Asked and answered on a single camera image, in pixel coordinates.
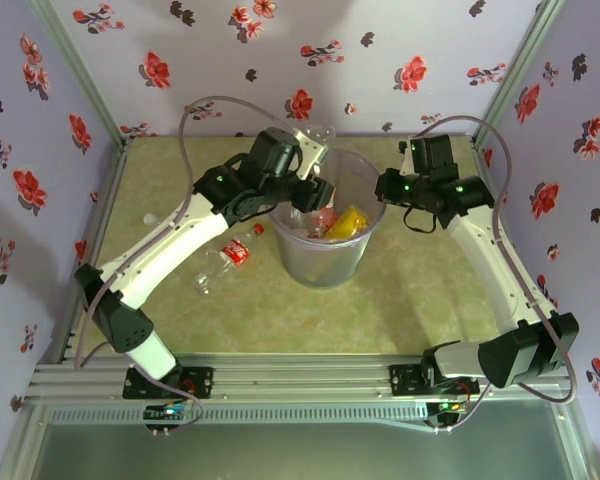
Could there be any clear plastic bin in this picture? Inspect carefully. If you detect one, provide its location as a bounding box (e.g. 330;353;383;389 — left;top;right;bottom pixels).
271;147;389;289

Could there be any clear cola bottle red cap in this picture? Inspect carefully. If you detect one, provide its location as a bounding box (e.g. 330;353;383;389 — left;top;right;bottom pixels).
193;222;266;297

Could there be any translucent purple bin liner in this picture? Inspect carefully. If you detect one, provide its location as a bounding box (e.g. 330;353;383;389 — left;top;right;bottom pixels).
271;147;389;251

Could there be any crushed bottle red white label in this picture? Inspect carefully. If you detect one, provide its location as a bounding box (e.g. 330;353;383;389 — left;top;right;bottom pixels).
307;207;340;240

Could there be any yellow crumpled packaging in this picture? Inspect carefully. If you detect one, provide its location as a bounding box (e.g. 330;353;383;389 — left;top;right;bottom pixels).
323;203;373;240

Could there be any small circuit board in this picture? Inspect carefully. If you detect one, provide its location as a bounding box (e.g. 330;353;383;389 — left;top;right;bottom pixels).
144;402;192;421
427;399;469;416

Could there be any aluminium side rail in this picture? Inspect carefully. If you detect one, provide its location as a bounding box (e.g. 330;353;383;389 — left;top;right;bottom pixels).
34;138;134;369
471;137;561;321

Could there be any grey right arm cable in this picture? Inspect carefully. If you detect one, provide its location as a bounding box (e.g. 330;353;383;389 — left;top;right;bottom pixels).
414;115;579;435

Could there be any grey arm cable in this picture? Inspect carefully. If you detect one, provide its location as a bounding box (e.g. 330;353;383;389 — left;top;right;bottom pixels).
414;115;579;435
73;96;304;437

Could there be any grey left arm cable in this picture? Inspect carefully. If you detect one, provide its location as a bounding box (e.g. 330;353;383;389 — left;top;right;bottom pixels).
73;96;304;437

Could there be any aluminium corner post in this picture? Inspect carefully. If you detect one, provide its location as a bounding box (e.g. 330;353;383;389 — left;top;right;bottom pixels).
472;0;565;147
27;0;131;149

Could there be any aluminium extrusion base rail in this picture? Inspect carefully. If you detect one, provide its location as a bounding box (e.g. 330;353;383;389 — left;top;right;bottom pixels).
27;352;574;409

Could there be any grey slotted cable duct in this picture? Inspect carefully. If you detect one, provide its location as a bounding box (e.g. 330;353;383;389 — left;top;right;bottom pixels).
47;404;434;426

